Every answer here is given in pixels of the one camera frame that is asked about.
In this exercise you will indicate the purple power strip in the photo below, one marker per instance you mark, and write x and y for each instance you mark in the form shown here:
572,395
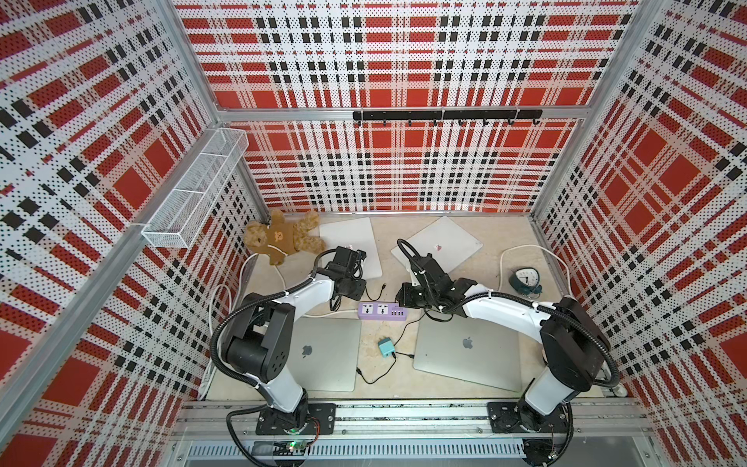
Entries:
382,311

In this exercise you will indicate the brown teddy bear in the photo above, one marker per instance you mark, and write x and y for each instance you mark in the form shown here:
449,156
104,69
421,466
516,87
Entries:
281,238

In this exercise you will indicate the silver laptop front left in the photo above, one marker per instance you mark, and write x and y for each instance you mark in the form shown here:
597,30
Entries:
324,353

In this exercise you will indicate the silver laptop front right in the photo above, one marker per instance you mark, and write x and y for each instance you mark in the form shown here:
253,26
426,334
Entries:
466,351

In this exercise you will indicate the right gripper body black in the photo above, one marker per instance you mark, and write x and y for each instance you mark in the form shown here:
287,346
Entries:
416,297

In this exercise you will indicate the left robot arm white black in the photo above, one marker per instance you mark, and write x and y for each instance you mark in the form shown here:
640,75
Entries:
253,343

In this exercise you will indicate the white wire mesh basket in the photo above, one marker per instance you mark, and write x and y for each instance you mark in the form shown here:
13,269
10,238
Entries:
181,216

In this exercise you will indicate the white laptop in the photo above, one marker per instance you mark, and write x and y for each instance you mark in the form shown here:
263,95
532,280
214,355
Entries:
355,234
448,243

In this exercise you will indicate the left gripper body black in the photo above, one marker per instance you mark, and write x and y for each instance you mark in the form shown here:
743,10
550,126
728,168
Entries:
354,288

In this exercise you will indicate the white laptop back right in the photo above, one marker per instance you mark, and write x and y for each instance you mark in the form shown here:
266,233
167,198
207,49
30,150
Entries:
448,243

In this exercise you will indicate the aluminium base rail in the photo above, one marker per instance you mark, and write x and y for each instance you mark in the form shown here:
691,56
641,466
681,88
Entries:
450,432

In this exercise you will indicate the teal usb charger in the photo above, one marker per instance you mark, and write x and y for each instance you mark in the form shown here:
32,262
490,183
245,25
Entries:
387,348

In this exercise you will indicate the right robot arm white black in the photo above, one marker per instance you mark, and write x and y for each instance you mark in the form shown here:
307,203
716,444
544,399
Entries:
578,356

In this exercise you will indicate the black hook rail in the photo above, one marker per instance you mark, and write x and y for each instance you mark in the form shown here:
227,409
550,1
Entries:
508,115

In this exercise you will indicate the silver laptop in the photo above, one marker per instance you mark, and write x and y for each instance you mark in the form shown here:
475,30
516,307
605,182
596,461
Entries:
324,353
466,351

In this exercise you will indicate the white laptop back left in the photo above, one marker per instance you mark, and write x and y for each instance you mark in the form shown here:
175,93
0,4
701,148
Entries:
355,234

